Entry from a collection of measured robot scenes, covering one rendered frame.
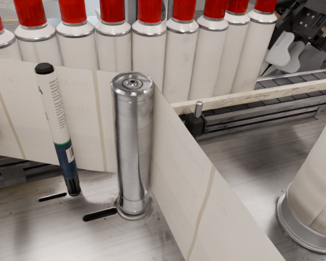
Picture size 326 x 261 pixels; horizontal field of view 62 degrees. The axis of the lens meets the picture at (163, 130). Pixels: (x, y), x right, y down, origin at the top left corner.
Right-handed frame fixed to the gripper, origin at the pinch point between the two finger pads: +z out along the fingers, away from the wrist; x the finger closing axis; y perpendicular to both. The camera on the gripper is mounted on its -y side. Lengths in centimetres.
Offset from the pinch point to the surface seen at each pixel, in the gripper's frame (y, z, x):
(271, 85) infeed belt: -1.4, 2.0, 7.5
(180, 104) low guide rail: 4.6, 11.4, -15.8
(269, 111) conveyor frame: 5.9, 5.4, 3.2
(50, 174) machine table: 6.5, 30.2, -31.4
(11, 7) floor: -345, 124, -28
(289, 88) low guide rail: 5.0, 0.0, 4.4
